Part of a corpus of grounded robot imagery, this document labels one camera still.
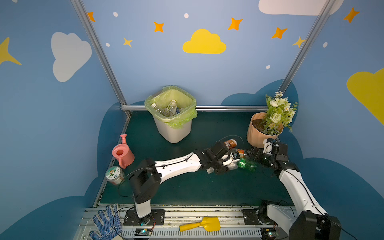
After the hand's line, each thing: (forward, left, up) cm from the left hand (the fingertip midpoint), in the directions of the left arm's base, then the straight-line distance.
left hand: (228, 164), depth 80 cm
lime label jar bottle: (+37, +34, +6) cm, 51 cm away
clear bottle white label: (-3, +10, 0) cm, 10 cm away
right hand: (+8, -16, 0) cm, 18 cm away
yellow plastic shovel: (-26, +10, -13) cm, 31 cm away
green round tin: (-5, +62, -4) cm, 62 cm away
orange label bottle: (+12, -12, -7) cm, 18 cm away
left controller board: (-30, +43, -13) cm, 54 cm away
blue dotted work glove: (-28, +58, -12) cm, 66 cm away
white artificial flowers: (+22, -28, +18) cm, 40 cm away
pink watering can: (+7, +60, -1) cm, 60 cm away
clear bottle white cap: (+30, +41, +12) cm, 53 cm away
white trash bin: (+20, +33, -1) cm, 39 cm away
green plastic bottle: (+4, -12, -7) cm, 15 cm away
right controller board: (-29, -18, -13) cm, 37 cm away
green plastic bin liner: (+40, +26, +12) cm, 49 cm away
